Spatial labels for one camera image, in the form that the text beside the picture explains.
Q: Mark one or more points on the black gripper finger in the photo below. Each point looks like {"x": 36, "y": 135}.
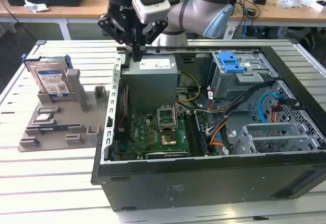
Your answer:
{"x": 112, "y": 28}
{"x": 158, "y": 30}

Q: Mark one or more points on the hard disk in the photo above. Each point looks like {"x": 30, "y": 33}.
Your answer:
{"x": 51, "y": 79}

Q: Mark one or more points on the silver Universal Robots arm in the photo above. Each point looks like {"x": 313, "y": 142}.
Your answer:
{"x": 193, "y": 12}

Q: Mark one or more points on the grey slotted disk bay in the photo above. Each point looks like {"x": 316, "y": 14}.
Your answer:
{"x": 270, "y": 129}

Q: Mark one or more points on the grey power supply unit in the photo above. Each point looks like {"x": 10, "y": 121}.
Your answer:
{"x": 150, "y": 86}

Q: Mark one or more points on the crumpled white paper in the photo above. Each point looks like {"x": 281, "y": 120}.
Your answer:
{"x": 37, "y": 6}

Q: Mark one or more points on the blue plastic bay carrier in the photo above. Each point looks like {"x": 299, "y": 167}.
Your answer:
{"x": 230, "y": 62}

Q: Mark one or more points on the grey metal drive cage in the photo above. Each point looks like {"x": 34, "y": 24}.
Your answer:
{"x": 229, "y": 84}

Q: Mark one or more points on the grey plastic parts rack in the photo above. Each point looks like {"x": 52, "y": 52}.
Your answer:
{"x": 63, "y": 112}

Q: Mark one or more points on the green motherboard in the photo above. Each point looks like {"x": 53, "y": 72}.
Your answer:
{"x": 142, "y": 132}

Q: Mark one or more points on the black RAM slot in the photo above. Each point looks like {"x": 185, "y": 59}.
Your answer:
{"x": 190, "y": 132}

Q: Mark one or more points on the CPU socket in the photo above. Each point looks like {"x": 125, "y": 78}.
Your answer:
{"x": 168, "y": 139}

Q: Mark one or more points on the dark blue RAM stick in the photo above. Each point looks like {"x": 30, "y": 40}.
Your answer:
{"x": 58, "y": 127}

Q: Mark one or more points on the silver CPU chip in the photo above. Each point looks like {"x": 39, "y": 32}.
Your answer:
{"x": 43, "y": 117}

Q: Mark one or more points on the black graphics card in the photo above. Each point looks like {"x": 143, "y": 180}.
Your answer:
{"x": 166, "y": 154}

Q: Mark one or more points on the black open PC case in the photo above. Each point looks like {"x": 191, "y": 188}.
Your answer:
{"x": 203, "y": 183}

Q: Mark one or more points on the small white box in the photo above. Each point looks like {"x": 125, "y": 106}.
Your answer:
{"x": 321, "y": 6}

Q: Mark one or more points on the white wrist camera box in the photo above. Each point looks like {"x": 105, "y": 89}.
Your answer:
{"x": 152, "y": 10}

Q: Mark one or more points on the wooden desk white frame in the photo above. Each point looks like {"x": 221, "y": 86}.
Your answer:
{"x": 280, "y": 15}
{"x": 76, "y": 12}

